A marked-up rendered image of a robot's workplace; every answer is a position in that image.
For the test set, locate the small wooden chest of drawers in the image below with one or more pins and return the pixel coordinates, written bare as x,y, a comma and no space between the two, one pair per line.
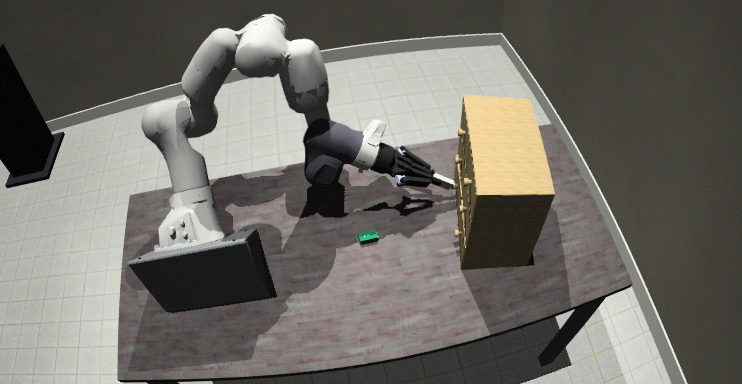
513,182

